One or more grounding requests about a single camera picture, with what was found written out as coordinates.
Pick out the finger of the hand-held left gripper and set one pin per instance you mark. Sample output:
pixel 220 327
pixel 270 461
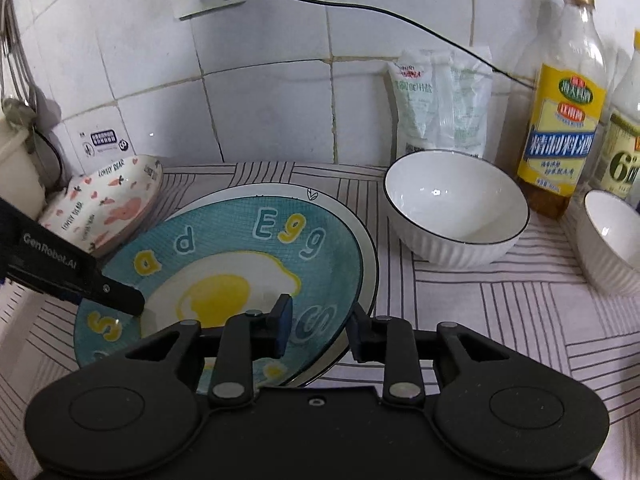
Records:
pixel 120 296

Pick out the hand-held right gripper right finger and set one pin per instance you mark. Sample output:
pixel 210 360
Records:
pixel 358 335

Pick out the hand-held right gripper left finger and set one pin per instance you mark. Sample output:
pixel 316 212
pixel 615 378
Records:
pixel 281 327

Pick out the white plate with black rim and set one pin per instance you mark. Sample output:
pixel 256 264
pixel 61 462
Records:
pixel 369 270

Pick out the white bunny carrot plate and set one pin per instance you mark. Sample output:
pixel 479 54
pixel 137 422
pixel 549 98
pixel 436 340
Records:
pixel 100 210

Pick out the teal fried egg plate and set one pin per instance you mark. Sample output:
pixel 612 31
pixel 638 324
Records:
pixel 225 240

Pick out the white ribbed bowl black rim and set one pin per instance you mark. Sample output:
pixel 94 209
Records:
pixel 450 200
pixel 610 250

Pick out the cream plastic container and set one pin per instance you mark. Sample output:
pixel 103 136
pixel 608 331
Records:
pixel 17 170

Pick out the striped pink tablecloth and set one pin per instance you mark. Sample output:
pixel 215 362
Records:
pixel 450 310

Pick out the round pot lid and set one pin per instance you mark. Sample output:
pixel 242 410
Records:
pixel 52 155

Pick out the white seasoning bag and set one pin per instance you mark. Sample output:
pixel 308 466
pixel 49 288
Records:
pixel 415 105
pixel 467 105

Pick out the yellow label oil bottle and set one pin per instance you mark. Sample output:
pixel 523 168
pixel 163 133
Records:
pixel 560 135

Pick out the clear vinegar bottle yellow cap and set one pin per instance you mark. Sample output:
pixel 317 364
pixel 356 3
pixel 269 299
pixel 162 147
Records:
pixel 625 155

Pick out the black and white wall sticker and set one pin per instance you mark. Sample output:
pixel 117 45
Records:
pixel 102 141

